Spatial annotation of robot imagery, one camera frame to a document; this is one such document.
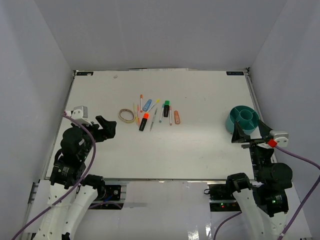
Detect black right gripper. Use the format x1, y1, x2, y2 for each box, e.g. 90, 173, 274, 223
231, 119, 274, 182

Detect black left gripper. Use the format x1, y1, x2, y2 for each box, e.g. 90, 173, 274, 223
75, 114, 117, 160

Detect orange black highlighter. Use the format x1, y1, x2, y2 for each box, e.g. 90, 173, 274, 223
139, 112, 149, 132

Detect green black highlighter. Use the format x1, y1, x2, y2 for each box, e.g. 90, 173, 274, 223
163, 100, 170, 118

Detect pink cap white marker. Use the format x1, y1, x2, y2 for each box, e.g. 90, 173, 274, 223
169, 105, 173, 126

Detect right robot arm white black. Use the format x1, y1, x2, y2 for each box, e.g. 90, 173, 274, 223
225, 120, 293, 240

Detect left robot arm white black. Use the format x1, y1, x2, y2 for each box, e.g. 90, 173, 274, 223
34, 115, 117, 240

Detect teal round organizer container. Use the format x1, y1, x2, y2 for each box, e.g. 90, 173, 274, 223
225, 105, 260, 135

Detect beige tape roll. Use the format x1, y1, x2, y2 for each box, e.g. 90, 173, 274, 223
118, 108, 135, 124

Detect yellow pen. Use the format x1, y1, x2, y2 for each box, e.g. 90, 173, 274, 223
133, 103, 139, 126

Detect pink pen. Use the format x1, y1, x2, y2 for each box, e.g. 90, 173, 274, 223
136, 104, 141, 126

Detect orange cap white marker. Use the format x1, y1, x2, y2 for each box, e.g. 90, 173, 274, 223
139, 94, 143, 113

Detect grey pen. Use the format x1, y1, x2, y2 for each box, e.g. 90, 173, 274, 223
149, 108, 158, 132

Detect yellow cap white marker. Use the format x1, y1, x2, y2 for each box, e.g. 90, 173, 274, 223
147, 98, 160, 113

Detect teal cap white marker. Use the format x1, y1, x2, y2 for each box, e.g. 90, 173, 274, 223
159, 103, 165, 123

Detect left blue corner label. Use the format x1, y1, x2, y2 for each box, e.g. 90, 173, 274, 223
76, 71, 94, 76

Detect blue corner label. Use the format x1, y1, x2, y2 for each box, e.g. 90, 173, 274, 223
76, 71, 94, 76
226, 71, 244, 76

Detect right blue corner label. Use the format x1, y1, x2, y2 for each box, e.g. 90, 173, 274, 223
226, 71, 244, 76

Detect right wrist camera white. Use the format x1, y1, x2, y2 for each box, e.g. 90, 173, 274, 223
258, 130, 289, 149

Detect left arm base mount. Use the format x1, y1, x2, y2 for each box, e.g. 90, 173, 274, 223
89, 184, 126, 210

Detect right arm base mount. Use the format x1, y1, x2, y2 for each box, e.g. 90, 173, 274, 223
203, 183, 241, 212

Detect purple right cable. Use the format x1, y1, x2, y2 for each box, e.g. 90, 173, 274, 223
212, 144, 320, 240

